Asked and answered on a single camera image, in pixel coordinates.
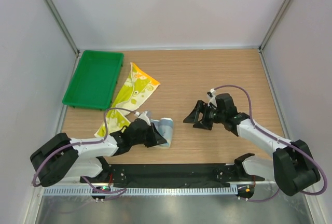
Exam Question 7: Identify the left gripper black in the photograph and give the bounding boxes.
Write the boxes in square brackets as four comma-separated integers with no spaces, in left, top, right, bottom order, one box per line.
[131,121,166,147]

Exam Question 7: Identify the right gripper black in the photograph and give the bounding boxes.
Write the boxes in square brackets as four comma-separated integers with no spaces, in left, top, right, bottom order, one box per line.
[183,100,225,131]

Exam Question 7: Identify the blue polka dot towel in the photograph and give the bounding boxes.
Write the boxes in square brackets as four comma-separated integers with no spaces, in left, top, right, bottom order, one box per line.
[151,118,174,148]

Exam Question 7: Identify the yellow green patterned towel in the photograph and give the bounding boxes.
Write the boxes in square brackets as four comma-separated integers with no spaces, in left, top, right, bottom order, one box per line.
[94,62,160,137]

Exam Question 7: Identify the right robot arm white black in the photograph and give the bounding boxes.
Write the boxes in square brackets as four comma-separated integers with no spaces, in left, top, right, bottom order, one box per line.
[183,93,321,196]

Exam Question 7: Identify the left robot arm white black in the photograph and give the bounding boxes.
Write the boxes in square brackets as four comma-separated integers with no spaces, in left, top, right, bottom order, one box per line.
[30,118,167,187]

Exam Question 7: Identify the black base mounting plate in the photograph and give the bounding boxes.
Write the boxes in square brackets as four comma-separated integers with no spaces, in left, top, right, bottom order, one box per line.
[88,163,265,189]

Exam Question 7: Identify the green plastic tray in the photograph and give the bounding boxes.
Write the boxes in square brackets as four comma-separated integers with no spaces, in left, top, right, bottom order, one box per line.
[62,50,124,110]

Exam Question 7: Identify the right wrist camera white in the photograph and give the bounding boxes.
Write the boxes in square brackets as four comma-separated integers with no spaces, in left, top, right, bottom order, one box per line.
[207,88,217,107]

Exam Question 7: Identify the white slotted cable duct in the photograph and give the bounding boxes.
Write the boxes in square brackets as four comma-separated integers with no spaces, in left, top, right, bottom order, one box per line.
[44,185,238,196]

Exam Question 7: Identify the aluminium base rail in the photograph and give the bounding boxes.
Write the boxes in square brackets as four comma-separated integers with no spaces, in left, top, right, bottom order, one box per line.
[31,161,316,186]

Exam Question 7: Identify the right aluminium frame post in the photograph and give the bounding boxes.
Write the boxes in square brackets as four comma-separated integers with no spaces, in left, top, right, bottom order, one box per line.
[258,0,293,53]

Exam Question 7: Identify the aluminium frame post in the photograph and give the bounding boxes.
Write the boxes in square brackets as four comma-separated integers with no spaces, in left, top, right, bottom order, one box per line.
[258,0,293,53]
[44,0,79,56]

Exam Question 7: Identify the left aluminium frame post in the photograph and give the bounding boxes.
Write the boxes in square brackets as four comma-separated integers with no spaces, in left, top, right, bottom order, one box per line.
[44,0,79,56]

